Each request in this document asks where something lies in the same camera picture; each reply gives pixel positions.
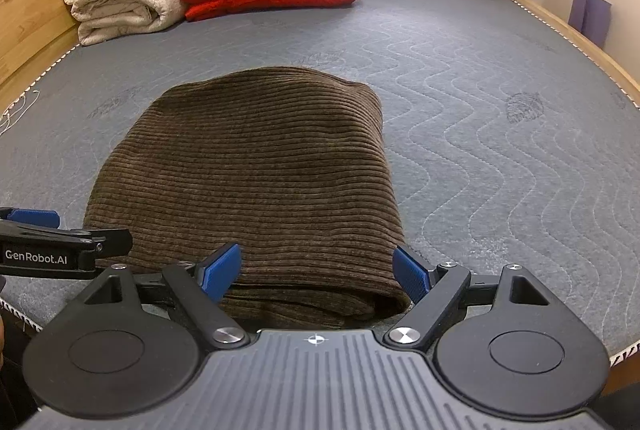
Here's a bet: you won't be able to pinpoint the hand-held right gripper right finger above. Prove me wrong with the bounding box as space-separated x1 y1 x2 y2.
384 246 548 351

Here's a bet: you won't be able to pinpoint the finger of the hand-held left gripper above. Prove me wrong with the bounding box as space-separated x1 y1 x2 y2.
0 207 60 228

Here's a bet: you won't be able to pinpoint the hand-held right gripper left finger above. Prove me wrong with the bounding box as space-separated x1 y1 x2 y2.
82 242 249 351

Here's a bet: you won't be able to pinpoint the brown corduroy pants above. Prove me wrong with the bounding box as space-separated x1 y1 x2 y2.
82 66 407 331

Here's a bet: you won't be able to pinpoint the grey quilted mattress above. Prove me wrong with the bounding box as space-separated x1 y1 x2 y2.
0 0 640 361

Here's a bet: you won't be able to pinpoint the purple rolled mat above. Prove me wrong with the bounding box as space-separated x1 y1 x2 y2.
569 0 613 49

